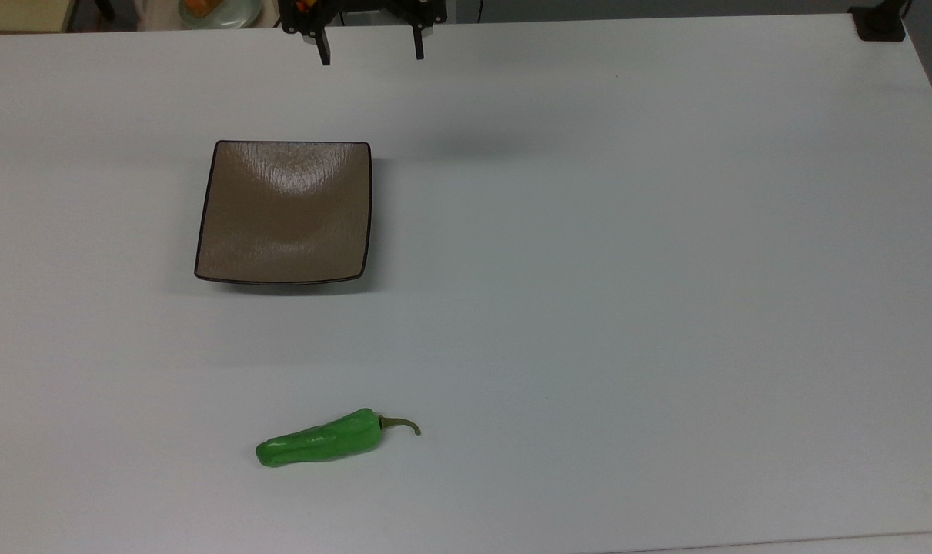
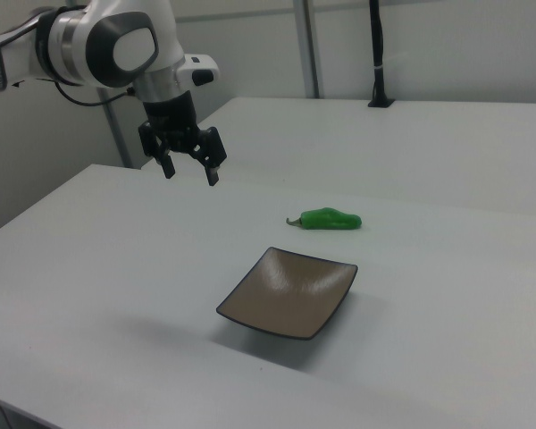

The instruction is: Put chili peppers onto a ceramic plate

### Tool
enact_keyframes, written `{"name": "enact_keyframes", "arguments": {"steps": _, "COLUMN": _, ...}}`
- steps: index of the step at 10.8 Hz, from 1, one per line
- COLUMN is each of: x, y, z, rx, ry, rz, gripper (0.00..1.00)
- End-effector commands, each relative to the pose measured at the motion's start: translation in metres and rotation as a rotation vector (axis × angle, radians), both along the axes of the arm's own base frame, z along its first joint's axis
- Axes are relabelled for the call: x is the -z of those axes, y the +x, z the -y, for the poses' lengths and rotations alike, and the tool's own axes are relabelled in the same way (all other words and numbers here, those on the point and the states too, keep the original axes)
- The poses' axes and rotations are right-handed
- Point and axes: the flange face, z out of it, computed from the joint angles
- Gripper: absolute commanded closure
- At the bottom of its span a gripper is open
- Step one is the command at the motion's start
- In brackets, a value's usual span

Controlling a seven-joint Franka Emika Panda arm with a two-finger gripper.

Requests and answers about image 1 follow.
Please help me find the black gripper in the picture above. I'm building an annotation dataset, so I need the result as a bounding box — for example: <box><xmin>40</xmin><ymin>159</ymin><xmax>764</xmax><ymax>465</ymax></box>
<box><xmin>279</xmin><ymin>0</ymin><xmax>448</xmax><ymax>67</ymax></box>

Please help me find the brown square ceramic plate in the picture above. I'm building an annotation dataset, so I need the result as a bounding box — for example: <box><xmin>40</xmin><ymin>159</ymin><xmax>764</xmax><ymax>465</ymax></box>
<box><xmin>194</xmin><ymin>139</ymin><xmax>373</xmax><ymax>286</ymax></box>

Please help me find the green chili pepper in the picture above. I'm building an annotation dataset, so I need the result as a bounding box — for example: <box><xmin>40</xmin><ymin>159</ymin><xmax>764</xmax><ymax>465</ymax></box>
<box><xmin>255</xmin><ymin>408</ymin><xmax>422</xmax><ymax>469</ymax></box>

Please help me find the beige wooden board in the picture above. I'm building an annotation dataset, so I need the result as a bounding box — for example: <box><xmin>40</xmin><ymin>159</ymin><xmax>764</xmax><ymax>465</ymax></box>
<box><xmin>0</xmin><ymin>0</ymin><xmax>78</xmax><ymax>34</ymax></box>

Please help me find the pale green round bowl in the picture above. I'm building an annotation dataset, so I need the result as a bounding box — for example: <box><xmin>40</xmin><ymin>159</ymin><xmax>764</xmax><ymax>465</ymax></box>
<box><xmin>178</xmin><ymin>0</ymin><xmax>263</xmax><ymax>30</ymax></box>

